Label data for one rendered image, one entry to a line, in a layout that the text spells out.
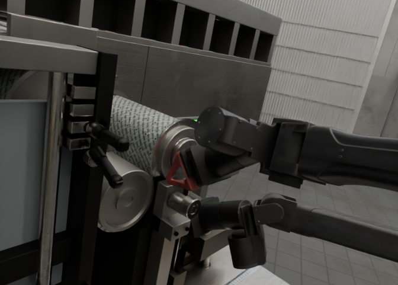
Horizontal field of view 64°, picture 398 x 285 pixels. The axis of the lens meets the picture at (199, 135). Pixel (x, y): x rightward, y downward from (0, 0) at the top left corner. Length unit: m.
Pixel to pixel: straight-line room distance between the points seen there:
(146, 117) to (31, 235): 0.36
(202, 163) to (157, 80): 0.53
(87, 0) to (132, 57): 0.18
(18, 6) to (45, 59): 0.49
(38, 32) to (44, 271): 0.26
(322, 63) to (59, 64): 6.42
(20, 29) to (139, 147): 0.33
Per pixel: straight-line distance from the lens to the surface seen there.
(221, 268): 0.94
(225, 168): 0.50
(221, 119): 0.41
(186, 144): 0.62
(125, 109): 0.71
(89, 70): 0.32
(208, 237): 0.81
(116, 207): 0.59
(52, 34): 0.41
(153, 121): 0.65
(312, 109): 6.68
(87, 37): 0.43
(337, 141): 0.37
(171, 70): 1.03
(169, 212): 0.64
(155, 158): 0.60
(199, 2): 1.09
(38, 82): 0.45
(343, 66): 6.67
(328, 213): 0.64
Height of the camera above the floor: 1.46
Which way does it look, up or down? 15 degrees down
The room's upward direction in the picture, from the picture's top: 11 degrees clockwise
